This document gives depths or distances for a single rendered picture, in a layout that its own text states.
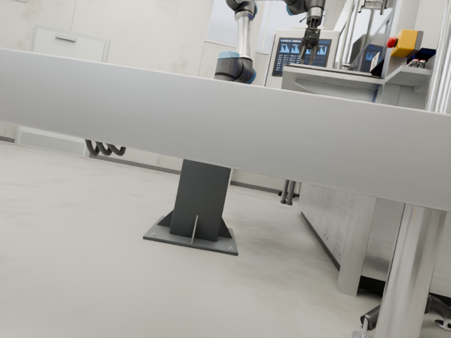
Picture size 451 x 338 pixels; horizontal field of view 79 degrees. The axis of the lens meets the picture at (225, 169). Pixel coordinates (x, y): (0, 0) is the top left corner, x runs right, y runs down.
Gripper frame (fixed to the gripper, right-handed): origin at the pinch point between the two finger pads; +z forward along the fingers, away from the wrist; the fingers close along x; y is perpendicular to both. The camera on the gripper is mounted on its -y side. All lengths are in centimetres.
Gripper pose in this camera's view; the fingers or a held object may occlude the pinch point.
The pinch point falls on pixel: (306, 63)
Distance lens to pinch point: 151.4
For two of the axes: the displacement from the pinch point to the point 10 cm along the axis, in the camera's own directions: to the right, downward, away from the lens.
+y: -1.6, 0.0, -9.9
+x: 9.7, 1.7, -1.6
